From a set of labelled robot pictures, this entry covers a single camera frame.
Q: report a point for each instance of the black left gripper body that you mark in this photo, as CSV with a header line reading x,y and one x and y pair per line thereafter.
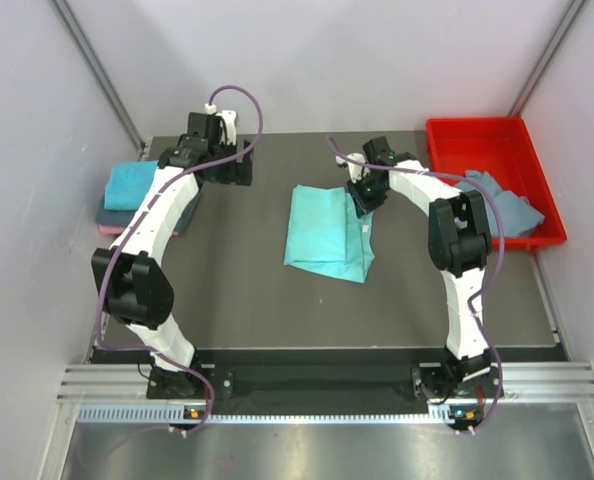
x,y
225,173

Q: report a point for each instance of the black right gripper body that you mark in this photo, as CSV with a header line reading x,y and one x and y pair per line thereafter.
x,y
368,194

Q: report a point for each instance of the turquoise t-shirt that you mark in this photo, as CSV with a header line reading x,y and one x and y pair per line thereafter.
x,y
325,236

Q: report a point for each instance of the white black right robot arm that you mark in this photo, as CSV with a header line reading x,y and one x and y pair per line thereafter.
x,y
459,243

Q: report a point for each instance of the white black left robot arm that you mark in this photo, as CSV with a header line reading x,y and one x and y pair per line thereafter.
x,y
131,285

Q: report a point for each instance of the folded blue t-shirt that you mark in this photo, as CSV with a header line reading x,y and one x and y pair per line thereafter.
x,y
128,184

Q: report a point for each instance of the folded pink t-shirt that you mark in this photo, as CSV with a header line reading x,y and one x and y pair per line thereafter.
x,y
118,230

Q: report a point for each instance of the red plastic bin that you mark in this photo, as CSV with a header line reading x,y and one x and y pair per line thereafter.
x,y
502,147

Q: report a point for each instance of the grey-blue t-shirt in bin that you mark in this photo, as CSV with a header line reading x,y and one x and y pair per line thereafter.
x,y
518,217

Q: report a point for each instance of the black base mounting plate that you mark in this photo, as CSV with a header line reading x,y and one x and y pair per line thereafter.
x,y
402,381

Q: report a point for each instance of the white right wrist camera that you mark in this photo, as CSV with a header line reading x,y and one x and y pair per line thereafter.
x,y
354,163

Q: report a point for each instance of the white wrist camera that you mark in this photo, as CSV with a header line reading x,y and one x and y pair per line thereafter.
x,y
354,163
228,121

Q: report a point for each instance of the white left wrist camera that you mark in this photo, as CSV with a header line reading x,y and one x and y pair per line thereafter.
x,y
228,121

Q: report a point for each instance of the left aluminium corner post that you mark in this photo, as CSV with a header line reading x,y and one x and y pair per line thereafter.
x,y
85,48

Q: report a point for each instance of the aluminium corner post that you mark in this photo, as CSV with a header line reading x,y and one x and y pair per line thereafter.
x,y
555,41
85,48

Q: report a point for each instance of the right aluminium corner post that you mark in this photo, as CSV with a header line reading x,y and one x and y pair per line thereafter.
x,y
555,41

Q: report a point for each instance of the slotted grey cable duct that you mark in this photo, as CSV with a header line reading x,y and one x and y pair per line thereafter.
x,y
179,414

